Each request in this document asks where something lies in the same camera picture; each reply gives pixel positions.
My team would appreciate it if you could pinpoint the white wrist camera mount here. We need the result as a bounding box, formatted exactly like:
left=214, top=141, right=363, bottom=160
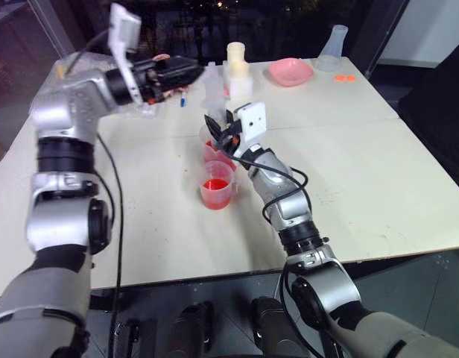
left=231, top=101, right=268, bottom=159
left=109, top=2, right=145, bottom=107

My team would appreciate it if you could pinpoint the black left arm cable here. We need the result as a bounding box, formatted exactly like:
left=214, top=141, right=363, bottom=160
left=94, top=133, right=125, bottom=358

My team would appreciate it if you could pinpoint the pink plastic bowl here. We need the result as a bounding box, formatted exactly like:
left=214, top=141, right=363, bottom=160
left=267, top=57, right=315, bottom=88

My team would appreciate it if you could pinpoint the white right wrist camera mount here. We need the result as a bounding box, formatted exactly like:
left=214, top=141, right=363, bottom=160
left=231, top=101, right=268, bottom=159

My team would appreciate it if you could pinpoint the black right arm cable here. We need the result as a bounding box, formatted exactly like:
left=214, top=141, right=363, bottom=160
left=218, top=134, right=309, bottom=224

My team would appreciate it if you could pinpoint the translucent conical flask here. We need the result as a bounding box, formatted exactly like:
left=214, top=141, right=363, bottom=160
left=312, top=24, right=350, bottom=73

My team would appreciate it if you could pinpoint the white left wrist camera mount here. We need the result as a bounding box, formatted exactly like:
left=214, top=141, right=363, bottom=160
left=109, top=2, right=145, bottom=107

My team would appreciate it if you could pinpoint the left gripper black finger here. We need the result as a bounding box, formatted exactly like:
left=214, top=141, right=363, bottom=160
left=156, top=72, right=203, bottom=90
left=156, top=55, right=205, bottom=75

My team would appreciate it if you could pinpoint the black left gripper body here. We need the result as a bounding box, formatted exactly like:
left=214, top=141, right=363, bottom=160
left=131, top=59, right=175, bottom=104

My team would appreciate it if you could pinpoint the clear plastic container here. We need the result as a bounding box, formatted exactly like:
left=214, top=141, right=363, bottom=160
left=200, top=62, right=231, bottom=124

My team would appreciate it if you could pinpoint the cream white plastic bottle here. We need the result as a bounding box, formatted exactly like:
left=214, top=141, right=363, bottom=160
left=222, top=42, right=253, bottom=100

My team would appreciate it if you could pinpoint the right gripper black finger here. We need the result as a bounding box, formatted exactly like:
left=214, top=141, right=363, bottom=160
left=224, top=108, right=241, bottom=132
left=203, top=113, right=225, bottom=145

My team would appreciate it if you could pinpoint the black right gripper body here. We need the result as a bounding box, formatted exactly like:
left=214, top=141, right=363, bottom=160
left=216, top=122, right=242, bottom=154

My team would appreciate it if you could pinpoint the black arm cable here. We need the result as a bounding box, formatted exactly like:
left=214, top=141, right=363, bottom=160
left=94, top=133, right=125, bottom=358
left=218, top=134, right=309, bottom=224

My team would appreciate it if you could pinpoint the clear measuring cup red liquid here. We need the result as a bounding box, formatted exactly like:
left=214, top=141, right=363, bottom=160
left=198, top=125, right=238, bottom=172
left=198, top=160, right=237, bottom=211

